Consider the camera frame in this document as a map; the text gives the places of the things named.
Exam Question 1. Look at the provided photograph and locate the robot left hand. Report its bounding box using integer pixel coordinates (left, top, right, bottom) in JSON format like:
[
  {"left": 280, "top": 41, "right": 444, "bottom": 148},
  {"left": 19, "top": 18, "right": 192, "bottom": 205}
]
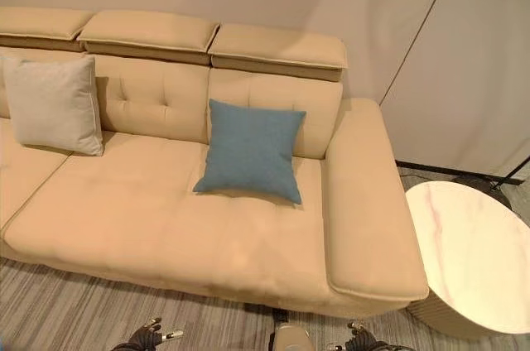
[{"left": 123, "top": 317, "right": 186, "bottom": 351}]

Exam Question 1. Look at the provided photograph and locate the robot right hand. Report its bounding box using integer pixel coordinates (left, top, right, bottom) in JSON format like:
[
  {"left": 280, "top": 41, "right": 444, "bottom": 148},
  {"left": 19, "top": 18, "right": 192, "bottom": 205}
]
[{"left": 326, "top": 320, "right": 380, "bottom": 351}]

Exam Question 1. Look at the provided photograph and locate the beige leather sofa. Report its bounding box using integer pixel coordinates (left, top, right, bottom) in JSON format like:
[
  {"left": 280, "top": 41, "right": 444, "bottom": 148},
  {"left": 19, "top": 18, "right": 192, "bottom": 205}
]
[{"left": 0, "top": 6, "right": 430, "bottom": 315}]

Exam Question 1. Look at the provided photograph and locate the round white marble side table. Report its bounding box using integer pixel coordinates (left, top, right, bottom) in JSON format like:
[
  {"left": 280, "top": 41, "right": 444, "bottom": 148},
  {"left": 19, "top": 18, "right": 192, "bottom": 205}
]
[{"left": 404, "top": 180, "right": 530, "bottom": 346}]

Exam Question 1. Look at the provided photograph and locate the black floor lamp base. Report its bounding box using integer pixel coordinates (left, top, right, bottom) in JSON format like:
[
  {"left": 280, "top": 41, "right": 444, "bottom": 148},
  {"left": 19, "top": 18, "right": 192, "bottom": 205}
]
[{"left": 449, "top": 175, "right": 514, "bottom": 203}]

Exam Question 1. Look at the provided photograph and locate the blue square cushion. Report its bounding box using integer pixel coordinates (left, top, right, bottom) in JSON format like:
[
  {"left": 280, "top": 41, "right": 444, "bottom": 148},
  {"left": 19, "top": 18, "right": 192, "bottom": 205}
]
[{"left": 192, "top": 98, "right": 308, "bottom": 205}]

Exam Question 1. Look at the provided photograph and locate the grey square cushion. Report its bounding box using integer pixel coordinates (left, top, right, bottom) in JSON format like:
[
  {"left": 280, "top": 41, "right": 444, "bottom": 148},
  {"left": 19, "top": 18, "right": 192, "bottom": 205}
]
[{"left": 2, "top": 55, "right": 105, "bottom": 157}]

